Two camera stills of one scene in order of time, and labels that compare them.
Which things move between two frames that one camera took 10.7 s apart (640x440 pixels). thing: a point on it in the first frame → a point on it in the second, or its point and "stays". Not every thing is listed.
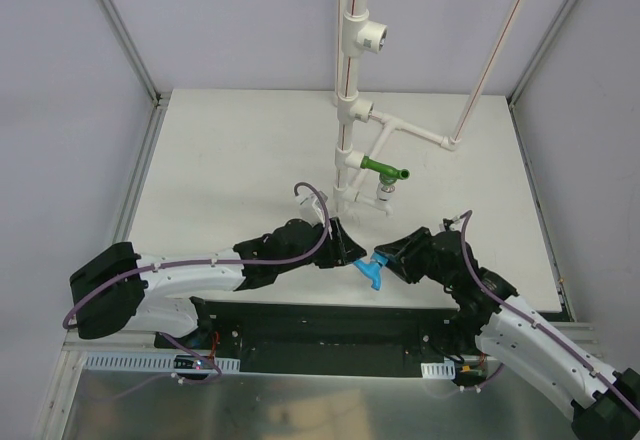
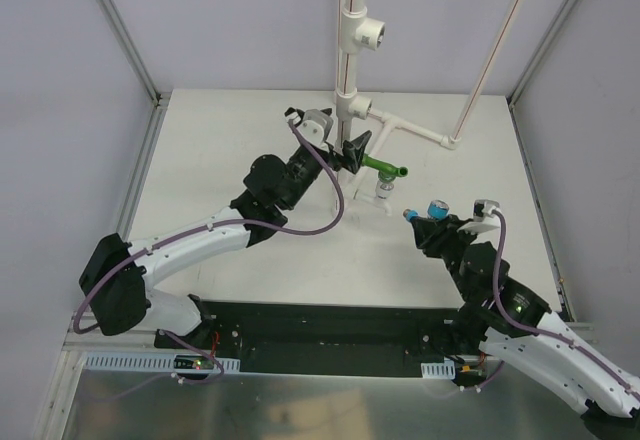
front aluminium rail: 580,331 stays
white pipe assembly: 360,130 stays
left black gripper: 333,242 → 338,158
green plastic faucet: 387,173 stays
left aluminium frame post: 159,99 stays
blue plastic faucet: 372,269 → 437,209
